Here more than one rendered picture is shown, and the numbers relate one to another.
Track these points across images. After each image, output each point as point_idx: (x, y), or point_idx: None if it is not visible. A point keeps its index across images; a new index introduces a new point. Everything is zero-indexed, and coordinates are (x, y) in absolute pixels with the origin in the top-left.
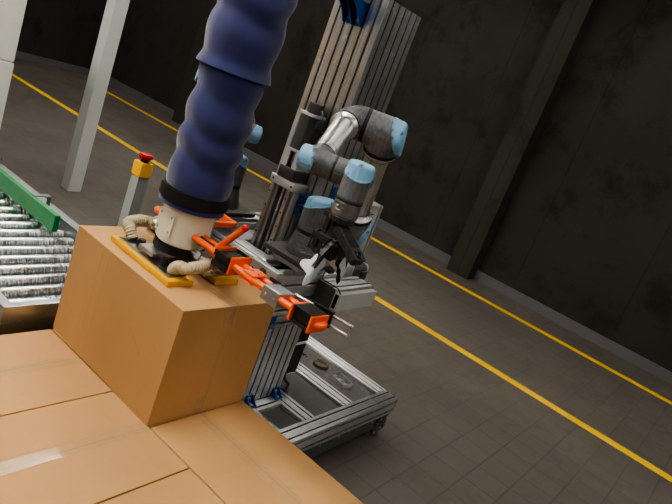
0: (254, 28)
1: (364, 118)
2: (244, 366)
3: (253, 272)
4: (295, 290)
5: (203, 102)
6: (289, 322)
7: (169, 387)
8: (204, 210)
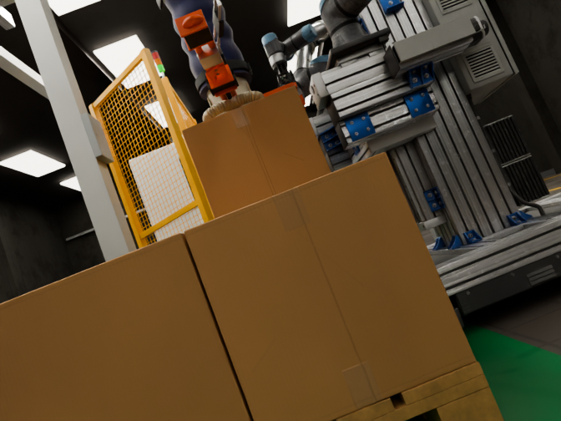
0: None
1: None
2: (308, 159)
3: None
4: (356, 80)
5: (173, 19)
6: (399, 119)
7: (221, 200)
8: None
